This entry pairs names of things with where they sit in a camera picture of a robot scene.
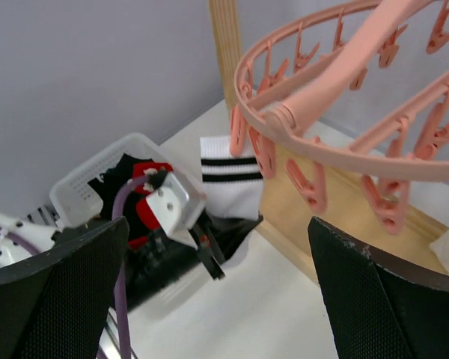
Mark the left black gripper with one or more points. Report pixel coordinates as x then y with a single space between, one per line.
161 262

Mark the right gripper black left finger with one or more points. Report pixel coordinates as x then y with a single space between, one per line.
55 304

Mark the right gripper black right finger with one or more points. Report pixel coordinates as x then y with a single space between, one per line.
379 305

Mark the white sock with stripes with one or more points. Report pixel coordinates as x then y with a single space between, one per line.
233 184

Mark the red sock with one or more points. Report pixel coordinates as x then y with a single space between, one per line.
142 221

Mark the black sock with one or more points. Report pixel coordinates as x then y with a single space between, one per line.
107 184

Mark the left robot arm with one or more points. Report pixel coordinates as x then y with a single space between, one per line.
11 241

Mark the pink round clip hanger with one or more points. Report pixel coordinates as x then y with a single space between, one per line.
358 85

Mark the wooden clothes rack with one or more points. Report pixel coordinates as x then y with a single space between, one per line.
362 188

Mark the white plastic basket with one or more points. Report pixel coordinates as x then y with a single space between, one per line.
76 202

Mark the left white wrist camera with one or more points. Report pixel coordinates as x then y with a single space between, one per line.
177 204

